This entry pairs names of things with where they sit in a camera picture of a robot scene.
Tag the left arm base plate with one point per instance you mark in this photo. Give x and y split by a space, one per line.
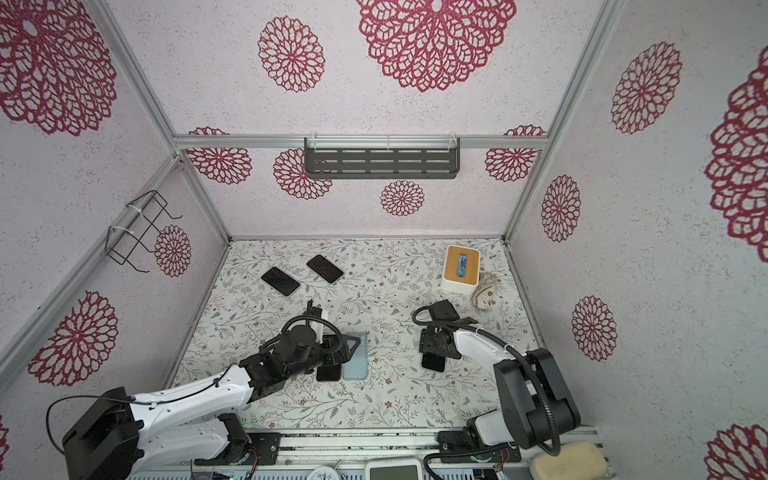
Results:
260 449

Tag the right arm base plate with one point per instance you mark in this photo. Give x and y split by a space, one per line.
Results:
458 446

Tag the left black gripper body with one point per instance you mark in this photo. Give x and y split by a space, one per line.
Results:
325 351

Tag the grey wall shelf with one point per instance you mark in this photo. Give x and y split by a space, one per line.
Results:
382 160

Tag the white wooden-top tissue box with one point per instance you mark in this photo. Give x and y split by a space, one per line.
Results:
461 270

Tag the white display device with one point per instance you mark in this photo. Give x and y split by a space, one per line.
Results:
394 469

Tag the black phone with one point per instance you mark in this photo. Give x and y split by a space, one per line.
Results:
280 281
433 362
325 269

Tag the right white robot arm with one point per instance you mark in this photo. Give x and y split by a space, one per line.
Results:
535 405

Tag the black wire wall rack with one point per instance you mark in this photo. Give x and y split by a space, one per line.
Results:
147 209

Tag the white round timer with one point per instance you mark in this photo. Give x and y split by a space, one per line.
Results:
324 473

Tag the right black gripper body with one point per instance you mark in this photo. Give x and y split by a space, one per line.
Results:
429 339

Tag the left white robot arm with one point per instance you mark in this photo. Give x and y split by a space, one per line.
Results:
121 434

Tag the beige sponge block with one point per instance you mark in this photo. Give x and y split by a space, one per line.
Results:
576 461

